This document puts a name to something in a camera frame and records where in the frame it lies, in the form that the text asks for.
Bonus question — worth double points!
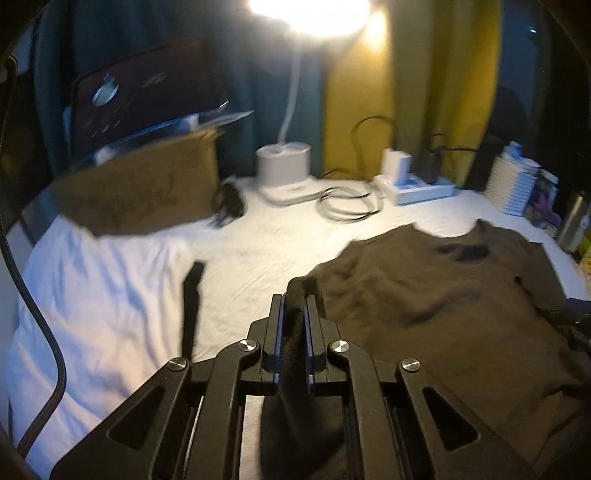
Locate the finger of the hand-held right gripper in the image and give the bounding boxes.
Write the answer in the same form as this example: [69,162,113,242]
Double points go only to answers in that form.
[542,298,591,356]

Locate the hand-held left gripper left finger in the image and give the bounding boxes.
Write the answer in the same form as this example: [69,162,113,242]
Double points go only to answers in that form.
[50,294,284,480]

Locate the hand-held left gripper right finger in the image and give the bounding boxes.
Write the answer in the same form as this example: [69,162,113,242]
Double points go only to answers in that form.
[305,294,539,480]

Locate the dark olive shirt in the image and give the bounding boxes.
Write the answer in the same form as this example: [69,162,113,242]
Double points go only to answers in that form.
[259,219,591,480]

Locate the yellow packet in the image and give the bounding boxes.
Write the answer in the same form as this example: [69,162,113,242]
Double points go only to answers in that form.
[577,231,591,278]

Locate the dark narrow strip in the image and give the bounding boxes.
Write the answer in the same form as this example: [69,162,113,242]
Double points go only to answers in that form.
[182,261,206,363]

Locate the white bed sheet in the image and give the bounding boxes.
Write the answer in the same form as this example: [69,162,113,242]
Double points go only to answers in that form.
[185,175,591,365]

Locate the steel bottle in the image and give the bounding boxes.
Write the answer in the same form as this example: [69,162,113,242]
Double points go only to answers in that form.
[556,191,589,252]

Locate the purple cloth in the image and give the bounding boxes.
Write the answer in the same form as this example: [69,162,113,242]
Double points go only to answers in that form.
[524,187,561,232]

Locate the white ribbed basket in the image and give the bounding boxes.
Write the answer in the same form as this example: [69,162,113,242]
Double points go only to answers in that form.
[485,152,541,215]

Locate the white desk lamp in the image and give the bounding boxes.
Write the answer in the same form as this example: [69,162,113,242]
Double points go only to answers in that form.
[247,0,372,204]

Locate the white folded blanket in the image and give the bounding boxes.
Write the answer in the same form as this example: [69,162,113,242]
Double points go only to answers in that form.
[7,215,195,478]

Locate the white power strip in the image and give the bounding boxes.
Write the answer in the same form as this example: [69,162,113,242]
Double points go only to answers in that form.
[374,173,458,206]

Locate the white charger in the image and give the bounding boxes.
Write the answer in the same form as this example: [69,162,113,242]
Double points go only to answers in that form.
[381,148,411,185]

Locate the printed cardboard box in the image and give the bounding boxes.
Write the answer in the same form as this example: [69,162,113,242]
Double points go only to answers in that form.
[48,127,222,238]

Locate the black charger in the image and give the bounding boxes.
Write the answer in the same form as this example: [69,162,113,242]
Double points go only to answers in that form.
[418,148,444,185]

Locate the thin silver slab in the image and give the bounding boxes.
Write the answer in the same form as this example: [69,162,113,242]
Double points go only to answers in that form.
[92,108,254,164]

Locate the yellow curtain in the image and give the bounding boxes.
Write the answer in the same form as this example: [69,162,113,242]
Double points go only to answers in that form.
[323,0,504,190]

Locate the dark teal curtain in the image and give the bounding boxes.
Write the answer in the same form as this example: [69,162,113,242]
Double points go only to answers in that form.
[34,0,328,181]

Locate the coiled black cable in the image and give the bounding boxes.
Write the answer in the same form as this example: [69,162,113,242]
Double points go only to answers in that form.
[318,185,384,220]

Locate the bundled black cable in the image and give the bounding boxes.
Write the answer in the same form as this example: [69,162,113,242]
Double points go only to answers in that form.
[212,180,245,227]

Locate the black cable of white charger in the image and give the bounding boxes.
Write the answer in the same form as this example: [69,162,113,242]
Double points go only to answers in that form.
[353,115,398,181]

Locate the black braided cable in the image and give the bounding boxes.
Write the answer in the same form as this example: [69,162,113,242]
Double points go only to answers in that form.
[0,55,68,457]

